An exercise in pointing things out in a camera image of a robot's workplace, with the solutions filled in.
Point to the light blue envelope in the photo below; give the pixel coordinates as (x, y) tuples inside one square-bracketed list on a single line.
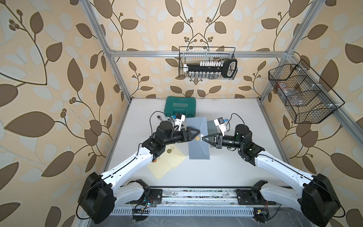
[(212, 128)]

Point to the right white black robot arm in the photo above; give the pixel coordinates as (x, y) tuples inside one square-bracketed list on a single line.
[(325, 205)]

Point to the black wire basket right wall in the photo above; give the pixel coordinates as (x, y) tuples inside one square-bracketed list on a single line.
[(306, 95)]

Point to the green tool case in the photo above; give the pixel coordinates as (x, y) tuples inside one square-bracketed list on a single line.
[(180, 105)]

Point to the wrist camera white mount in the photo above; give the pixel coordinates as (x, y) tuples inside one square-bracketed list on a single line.
[(221, 124), (178, 120)]

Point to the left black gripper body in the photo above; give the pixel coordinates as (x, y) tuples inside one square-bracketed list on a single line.
[(174, 136)]

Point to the electronics board with wires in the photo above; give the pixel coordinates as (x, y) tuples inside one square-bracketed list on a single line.
[(261, 215), (141, 211)]

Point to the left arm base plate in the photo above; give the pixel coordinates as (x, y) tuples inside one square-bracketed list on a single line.
[(155, 195)]

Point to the yellow envelope red seal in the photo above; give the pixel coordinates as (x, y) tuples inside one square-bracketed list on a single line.
[(159, 168)]

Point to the clear plastic bag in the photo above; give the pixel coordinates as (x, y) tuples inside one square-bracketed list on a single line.
[(292, 97)]

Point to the black wire basket back wall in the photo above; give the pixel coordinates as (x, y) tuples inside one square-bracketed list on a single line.
[(195, 54)]

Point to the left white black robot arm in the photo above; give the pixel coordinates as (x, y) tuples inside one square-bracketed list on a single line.
[(102, 193)]

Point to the aluminium rail front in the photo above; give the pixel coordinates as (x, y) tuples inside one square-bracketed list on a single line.
[(214, 197)]

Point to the right electronics board with wires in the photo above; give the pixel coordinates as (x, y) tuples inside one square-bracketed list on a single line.
[(261, 215)]

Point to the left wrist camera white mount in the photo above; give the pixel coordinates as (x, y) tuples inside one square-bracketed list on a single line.
[(178, 120)]

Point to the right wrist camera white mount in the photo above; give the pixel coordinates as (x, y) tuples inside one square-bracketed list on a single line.
[(221, 124)]

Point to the left electronics board with wires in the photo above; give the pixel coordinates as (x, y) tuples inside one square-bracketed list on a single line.
[(141, 211)]

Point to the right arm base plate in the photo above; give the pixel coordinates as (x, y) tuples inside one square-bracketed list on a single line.
[(249, 197)]

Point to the dark grey envelope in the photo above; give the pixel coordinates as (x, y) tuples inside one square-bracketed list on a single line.
[(198, 149)]

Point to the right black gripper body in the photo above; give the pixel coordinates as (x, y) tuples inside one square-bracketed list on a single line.
[(228, 141)]

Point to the black wire basket wall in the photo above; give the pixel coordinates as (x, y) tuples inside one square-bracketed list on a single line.
[(306, 95), (195, 54)]

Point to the black socket set holder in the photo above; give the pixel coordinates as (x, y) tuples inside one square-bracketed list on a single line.
[(224, 69)]

